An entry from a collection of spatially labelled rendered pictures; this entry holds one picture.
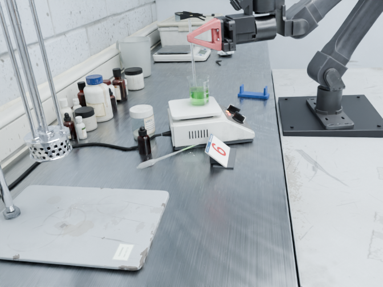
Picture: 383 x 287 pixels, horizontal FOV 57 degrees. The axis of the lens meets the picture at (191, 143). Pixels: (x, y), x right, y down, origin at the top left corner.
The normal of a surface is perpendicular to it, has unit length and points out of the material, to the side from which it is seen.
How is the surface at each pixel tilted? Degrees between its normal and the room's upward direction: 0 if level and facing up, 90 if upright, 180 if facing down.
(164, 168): 0
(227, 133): 90
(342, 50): 78
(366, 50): 90
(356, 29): 89
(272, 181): 0
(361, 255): 0
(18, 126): 90
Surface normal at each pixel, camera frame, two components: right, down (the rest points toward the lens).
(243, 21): 0.17, 0.43
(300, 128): -0.09, -0.89
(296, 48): -0.16, 0.44
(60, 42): 0.98, 0.02
